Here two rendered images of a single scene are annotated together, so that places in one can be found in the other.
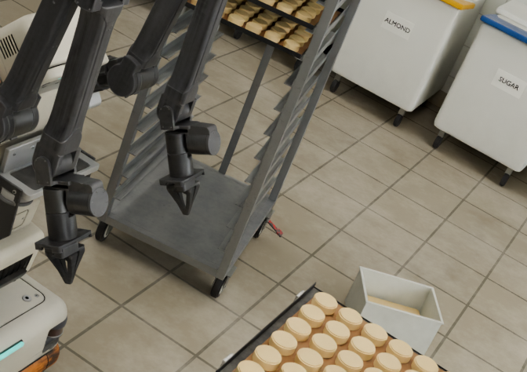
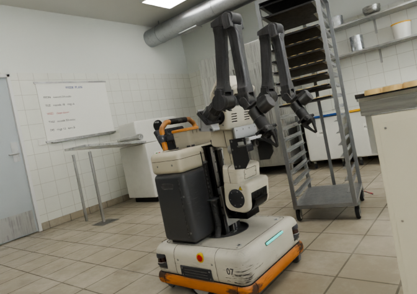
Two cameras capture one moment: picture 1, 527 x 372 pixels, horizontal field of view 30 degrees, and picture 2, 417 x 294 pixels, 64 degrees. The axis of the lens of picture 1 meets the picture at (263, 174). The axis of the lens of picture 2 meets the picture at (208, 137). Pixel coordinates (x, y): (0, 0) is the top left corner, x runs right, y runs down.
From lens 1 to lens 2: 1.07 m
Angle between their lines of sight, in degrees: 33
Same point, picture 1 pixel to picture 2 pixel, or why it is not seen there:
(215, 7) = (280, 45)
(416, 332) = not seen: outside the picture
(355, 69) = (365, 151)
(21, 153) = (239, 131)
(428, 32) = not seen: hidden behind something
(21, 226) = (256, 175)
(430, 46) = not seen: hidden behind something
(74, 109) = (243, 71)
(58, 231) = (261, 123)
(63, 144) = (246, 86)
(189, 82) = (287, 79)
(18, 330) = (278, 227)
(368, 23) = (359, 132)
